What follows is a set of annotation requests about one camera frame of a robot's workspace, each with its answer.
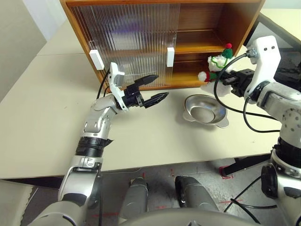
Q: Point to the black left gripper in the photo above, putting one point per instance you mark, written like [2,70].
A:
[131,99]

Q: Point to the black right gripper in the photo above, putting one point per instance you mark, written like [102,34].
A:
[242,80]

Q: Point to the white plush toy christmas sweater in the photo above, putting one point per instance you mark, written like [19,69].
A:
[214,63]

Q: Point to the clear ribbed sliding door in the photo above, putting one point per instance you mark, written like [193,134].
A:
[172,23]
[84,28]

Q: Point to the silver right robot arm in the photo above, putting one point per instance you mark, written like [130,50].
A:
[289,110]

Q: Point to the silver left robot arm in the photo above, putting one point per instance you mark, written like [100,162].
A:
[96,122]

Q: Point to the wooden cabinet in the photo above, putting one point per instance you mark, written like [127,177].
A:
[200,44]

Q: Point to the stainless steel bowl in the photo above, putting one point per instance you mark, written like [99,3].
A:
[202,110]

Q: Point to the black table leg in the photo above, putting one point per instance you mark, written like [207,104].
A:
[244,163]

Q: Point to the grey robot right leg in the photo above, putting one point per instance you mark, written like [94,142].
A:
[197,195]

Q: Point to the grey robot torso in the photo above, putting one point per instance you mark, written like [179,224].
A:
[188,220]

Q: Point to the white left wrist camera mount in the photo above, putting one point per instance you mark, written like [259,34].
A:
[113,70]

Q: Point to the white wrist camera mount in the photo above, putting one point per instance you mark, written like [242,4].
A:
[265,51]
[113,70]

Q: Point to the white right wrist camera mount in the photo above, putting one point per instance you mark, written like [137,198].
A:
[265,51]

